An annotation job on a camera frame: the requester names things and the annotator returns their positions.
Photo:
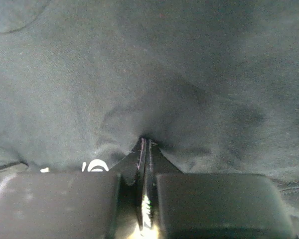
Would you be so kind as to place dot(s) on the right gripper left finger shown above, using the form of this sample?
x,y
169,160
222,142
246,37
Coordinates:
x,y
93,203

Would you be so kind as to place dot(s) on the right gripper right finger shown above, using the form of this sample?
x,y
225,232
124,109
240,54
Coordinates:
x,y
216,205

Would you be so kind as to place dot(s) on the black t shirt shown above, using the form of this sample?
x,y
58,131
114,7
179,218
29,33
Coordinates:
x,y
214,83

